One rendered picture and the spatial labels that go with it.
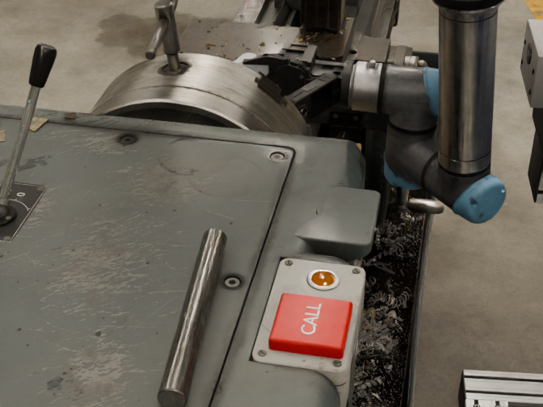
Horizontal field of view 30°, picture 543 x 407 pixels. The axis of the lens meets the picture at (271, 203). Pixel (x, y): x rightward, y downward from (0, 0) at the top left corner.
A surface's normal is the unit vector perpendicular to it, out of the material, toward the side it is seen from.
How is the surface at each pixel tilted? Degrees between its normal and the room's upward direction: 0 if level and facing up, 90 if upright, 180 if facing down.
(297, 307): 0
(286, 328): 0
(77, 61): 0
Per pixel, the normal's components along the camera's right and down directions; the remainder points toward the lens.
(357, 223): 0.00, -0.82
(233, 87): 0.36, -0.72
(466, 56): -0.16, 0.63
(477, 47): 0.17, 0.61
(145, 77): -0.32, -0.81
